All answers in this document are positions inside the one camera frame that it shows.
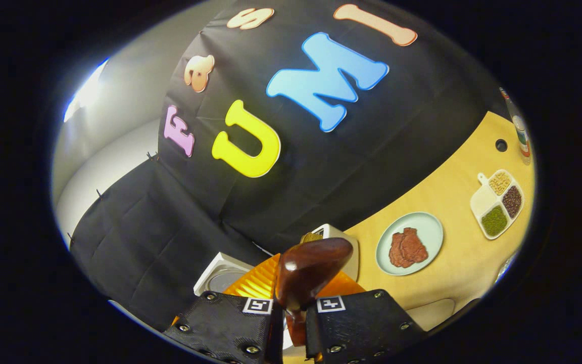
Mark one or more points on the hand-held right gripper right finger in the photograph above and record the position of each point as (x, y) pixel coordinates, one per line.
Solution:
(361, 323)

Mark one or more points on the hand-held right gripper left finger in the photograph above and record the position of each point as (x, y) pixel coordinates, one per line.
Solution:
(220, 323)

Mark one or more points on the white rice cooker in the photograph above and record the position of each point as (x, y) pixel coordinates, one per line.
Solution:
(215, 263)

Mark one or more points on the clear box of rice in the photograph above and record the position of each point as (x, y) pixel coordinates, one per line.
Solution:
(432, 313)

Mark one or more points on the brown wooden spoon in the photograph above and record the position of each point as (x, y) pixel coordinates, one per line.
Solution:
(306, 268)

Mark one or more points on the red meat slice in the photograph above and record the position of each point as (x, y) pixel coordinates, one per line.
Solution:
(407, 250)

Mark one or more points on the white toaster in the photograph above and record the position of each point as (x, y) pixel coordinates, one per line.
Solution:
(339, 232)

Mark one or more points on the brown toast slice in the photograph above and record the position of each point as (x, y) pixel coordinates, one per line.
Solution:
(311, 237)

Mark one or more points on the pale green plate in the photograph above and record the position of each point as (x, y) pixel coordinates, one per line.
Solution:
(422, 227)

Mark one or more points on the pile of green mung beans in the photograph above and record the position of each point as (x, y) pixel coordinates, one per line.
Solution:
(494, 221)

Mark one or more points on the white divided dish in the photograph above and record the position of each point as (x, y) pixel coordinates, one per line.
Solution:
(483, 202)

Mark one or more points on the black backdrop cloth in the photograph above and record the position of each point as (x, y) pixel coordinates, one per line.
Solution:
(372, 151)

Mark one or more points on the pile of dark red beans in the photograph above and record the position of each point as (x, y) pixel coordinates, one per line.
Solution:
(512, 201)

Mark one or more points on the pile of yellow soybeans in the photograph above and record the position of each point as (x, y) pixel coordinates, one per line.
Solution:
(499, 183)

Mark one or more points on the clear plastic water bottle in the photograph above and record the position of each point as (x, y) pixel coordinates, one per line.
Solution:
(521, 131)

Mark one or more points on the large ceiling light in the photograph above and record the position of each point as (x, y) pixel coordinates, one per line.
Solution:
(86, 91)

